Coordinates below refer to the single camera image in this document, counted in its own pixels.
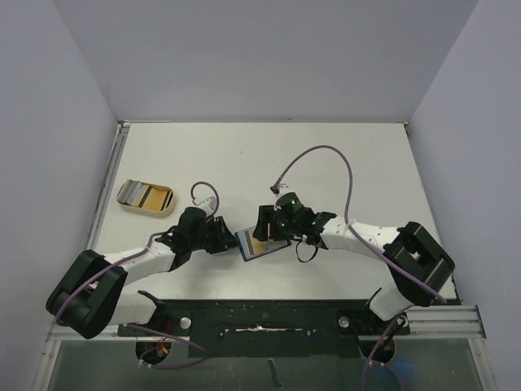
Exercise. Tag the gold card in tray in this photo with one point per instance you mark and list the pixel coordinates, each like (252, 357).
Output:
(156, 200)

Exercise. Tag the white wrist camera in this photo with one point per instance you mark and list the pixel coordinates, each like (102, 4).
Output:
(280, 189)
(209, 204)

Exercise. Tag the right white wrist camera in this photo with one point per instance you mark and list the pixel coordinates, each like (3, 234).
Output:
(280, 189)

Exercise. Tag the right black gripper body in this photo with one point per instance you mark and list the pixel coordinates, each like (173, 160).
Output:
(265, 224)

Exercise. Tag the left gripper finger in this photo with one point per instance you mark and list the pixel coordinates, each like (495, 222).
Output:
(216, 248)
(225, 238)

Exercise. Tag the blue leather card holder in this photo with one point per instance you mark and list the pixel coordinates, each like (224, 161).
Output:
(242, 237)

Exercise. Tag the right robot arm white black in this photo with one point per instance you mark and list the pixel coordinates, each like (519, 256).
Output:
(419, 266)

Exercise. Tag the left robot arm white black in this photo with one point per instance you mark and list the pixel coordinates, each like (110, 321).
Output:
(90, 296)

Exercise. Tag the aluminium left side rail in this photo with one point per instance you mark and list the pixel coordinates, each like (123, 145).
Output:
(118, 147)

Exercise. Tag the beige oval card tray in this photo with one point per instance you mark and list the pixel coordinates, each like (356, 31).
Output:
(137, 209)

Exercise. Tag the aluminium front rail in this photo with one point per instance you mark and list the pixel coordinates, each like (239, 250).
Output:
(436, 322)

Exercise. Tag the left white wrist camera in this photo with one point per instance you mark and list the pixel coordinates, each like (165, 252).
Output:
(209, 204)

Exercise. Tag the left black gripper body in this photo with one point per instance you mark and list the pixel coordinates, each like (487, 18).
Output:
(209, 235)

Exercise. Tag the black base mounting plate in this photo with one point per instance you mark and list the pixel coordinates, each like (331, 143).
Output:
(269, 328)

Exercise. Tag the stack of white cards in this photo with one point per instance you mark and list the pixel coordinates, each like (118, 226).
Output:
(131, 192)

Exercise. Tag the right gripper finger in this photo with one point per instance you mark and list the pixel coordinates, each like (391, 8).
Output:
(262, 229)
(278, 236)

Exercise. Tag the aluminium rail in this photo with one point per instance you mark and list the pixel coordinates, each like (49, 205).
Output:
(118, 147)
(436, 322)

